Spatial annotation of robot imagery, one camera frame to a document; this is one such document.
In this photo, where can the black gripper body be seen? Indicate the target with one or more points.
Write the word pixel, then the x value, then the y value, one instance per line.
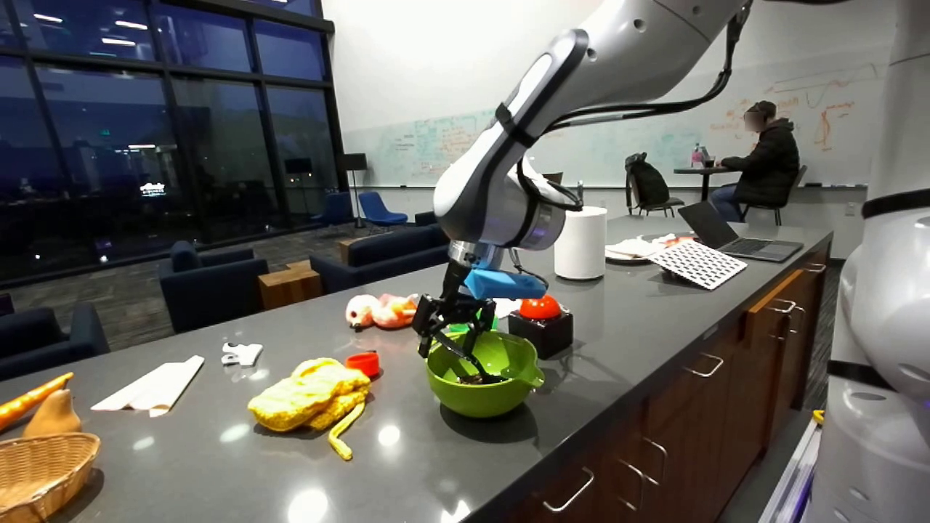
pixel 455 306

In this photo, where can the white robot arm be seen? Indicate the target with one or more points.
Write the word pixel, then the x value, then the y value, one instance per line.
pixel 629 59

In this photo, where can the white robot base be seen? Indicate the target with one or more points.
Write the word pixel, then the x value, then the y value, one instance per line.
pixel 872 461

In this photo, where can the green plastic bowl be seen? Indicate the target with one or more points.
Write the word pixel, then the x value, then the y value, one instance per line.
pixel 494 380

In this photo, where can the small red cup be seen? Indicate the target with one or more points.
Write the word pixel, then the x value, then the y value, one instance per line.
pixel 365 361

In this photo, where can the pink white plush toy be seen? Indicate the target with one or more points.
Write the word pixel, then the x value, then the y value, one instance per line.
pixel 384 311

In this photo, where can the orange red ball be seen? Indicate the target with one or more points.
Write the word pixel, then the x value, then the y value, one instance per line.
pixel 538 310

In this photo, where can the black box holder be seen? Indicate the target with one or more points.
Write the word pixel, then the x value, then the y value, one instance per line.
pixel 545 336

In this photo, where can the dark blue sofa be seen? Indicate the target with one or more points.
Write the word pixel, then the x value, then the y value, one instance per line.
pixel 381 256

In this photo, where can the yellow cloth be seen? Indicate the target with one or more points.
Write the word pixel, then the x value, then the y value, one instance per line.
pixel 320 394

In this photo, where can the white paper towel roll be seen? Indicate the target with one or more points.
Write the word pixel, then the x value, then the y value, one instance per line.
pixel 578 252

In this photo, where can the wooden side table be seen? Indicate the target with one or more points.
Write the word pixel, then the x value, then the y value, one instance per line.
pixel 289 287

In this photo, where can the crumpled clear wrapper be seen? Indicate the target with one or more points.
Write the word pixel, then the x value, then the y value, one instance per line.
pixel 238 352

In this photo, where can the white plate stack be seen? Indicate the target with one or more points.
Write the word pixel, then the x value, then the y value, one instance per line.
pixel 635 252

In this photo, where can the dark armchair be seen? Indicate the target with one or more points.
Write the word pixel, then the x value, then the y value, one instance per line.
pixel 209 288

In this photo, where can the black backpack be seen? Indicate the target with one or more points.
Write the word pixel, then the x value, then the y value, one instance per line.
pixel 645 188

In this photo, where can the white keyboard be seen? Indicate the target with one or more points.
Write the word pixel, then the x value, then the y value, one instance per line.
pixel 701 266

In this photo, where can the brown cabinet front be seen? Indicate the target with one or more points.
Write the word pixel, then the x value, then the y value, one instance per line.
pixel 703 423

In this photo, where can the grey laptop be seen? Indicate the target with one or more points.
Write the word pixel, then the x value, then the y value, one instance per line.
pixel 712 230

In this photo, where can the folded white paper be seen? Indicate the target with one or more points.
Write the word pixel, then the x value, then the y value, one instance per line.
pixel 151 394

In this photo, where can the seated person in dark jacket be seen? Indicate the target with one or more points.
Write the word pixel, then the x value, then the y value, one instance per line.
pixel 767 173

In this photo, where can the orange baguette toy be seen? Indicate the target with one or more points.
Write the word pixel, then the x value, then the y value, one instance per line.
pixel 13 410

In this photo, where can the wicker basket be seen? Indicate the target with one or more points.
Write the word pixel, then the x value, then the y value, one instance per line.
pixel 41 474

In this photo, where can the blue wrist camera box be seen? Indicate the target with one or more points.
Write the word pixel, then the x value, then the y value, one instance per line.
pixel 503 287

